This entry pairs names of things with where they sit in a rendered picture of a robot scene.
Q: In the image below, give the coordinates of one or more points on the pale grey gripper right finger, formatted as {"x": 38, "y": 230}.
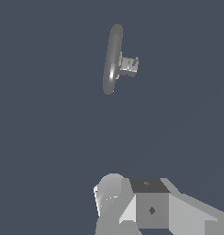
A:
{"x": 153, "y": 208}

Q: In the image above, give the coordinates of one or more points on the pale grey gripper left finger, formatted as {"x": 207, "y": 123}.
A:
{"x": 112, "y": 189}

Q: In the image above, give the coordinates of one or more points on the dark grey faucet spout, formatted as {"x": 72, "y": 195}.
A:
{"x": 110, "y": 61}

